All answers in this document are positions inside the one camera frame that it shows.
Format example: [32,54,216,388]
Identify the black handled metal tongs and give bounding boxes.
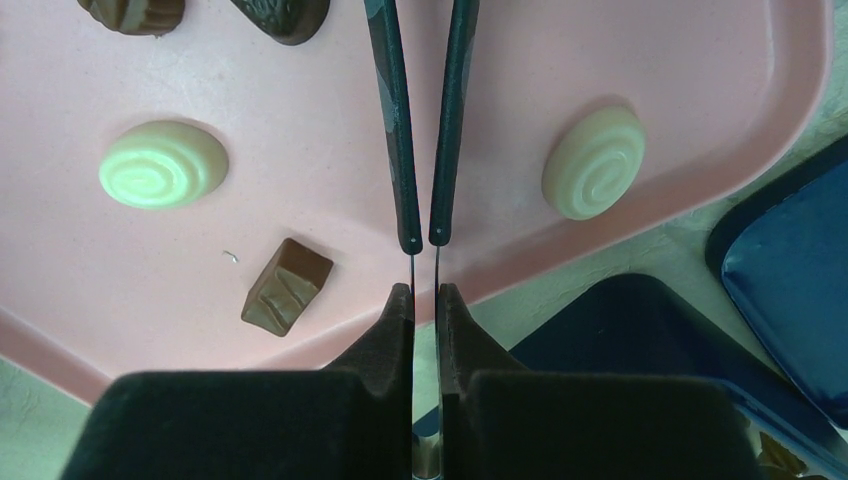
[364,1,479,479]

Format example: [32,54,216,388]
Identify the dark blue tin lid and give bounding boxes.
[705,138,847,429]

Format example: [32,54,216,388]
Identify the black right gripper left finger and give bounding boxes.
[62,284,414,479]

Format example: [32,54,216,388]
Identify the blue chocolate tin box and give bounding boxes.
[413,273,848,480]

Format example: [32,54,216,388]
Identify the dark rectangular chocolate piece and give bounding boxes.
[241,238,334,337]

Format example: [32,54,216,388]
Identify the white chocolate piece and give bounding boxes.
[541,106,647,221]
[98,120,229,210]

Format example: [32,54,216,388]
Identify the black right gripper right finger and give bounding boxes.
[436,284,761,479]

